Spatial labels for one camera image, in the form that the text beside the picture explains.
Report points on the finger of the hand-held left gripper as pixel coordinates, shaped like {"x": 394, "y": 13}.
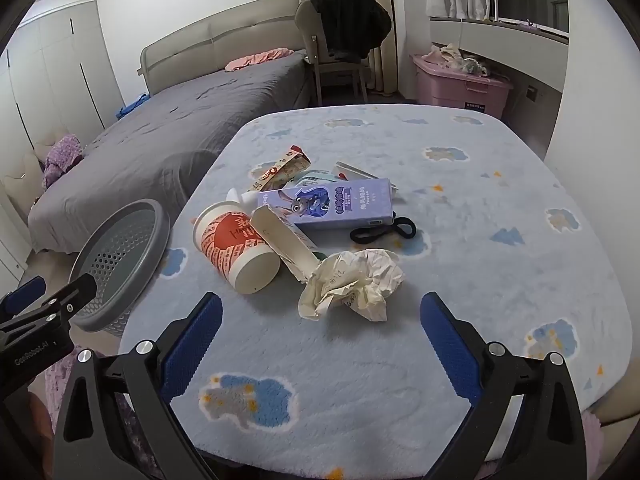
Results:
{"x": 22, "y": 291}
{"x": 60, "y": 300}

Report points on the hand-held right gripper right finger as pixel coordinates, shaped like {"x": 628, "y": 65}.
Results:
{"x": 450, "y": 345}

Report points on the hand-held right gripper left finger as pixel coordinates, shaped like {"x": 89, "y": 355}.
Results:
{"x": 195, "y": 340}

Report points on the grey perforated waste basket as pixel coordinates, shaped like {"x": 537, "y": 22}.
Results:
{"x": 120, "y": 260}

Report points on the purple toothpaste box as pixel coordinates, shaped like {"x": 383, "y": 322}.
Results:
{"x": 330, "y": 202}

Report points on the red and white paper cup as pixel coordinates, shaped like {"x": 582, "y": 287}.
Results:
{"x": 230, "y": 245}

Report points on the beige armchair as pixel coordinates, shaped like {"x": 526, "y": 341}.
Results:
{"x": 20, "y": 180}

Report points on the crumpled white paper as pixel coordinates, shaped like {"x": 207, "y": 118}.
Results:
{"x": 350, "y": 280}

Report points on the open white carton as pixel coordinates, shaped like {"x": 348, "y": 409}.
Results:
{"x": 280, "y": 240}

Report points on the purple knitted blanket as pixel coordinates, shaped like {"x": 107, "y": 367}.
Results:
{"x": 62, "y": 157}

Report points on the small white bottle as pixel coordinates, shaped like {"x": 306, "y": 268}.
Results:
{"x": 240, "y": 199}

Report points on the red and beige snack wrapper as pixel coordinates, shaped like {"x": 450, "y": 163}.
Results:
{"x": 280, "y": 167}

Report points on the flat white box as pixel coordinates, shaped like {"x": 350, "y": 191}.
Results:
{"x": 355, "y": 170}

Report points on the blue cloth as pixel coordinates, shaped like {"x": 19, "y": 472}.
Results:
{"x": 132, "y": 107}

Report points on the grey bed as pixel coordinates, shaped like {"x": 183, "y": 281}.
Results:
{"x": 200, "y": 110}

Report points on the white wardrobe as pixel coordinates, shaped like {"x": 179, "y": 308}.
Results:
{"x": 55, "y": 60}

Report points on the pink storage box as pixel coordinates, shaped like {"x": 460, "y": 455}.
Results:
{"x": 450, "y": 90}

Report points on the pile of light clothes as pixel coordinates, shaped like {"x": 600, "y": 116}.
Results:
{"x": 465, "y": 62}

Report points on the pink cloth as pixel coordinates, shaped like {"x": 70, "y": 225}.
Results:
{"x": 255, "y": 59}

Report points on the beige headboard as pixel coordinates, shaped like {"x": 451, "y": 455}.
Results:
{"x": 225, "y": 25}

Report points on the beige wooden chair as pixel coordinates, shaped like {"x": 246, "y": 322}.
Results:
{"x": 306, "y": 25}

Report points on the black jacket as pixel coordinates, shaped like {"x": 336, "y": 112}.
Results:
{"x": 350, "y": 20}

